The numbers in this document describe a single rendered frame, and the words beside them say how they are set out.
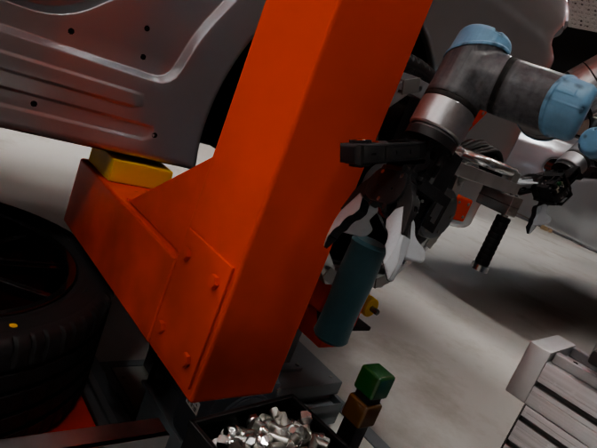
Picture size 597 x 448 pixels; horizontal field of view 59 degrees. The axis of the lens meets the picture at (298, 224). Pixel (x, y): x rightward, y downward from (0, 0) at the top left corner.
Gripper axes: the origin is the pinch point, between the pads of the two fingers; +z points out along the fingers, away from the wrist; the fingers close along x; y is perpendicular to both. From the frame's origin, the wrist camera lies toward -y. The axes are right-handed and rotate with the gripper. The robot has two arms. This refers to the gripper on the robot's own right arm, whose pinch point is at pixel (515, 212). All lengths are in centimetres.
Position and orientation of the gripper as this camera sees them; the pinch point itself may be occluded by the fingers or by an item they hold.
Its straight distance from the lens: 155.8
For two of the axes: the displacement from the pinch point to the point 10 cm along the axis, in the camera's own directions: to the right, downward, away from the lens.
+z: -7.5, 5.9, -3.1
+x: 4.9, 8.0, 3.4
